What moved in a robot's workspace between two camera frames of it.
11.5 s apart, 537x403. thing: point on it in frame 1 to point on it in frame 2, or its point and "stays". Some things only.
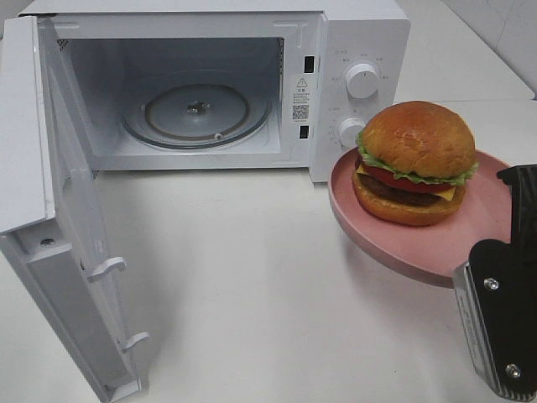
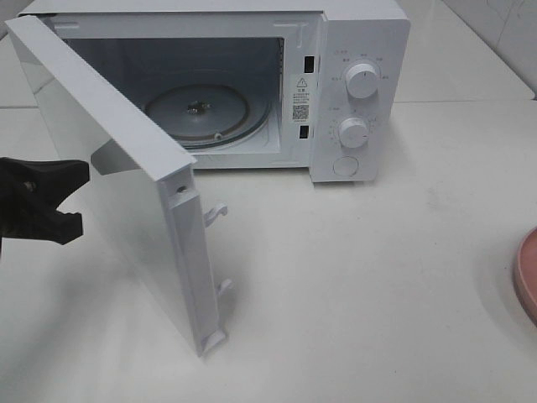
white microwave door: x=48 y=223 to x=141 y=213
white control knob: x=362 y=81 stays
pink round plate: x=430 y=251 to x=525 y=273
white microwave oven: x=230 y=85 stays
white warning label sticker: x=300 y=99 stays
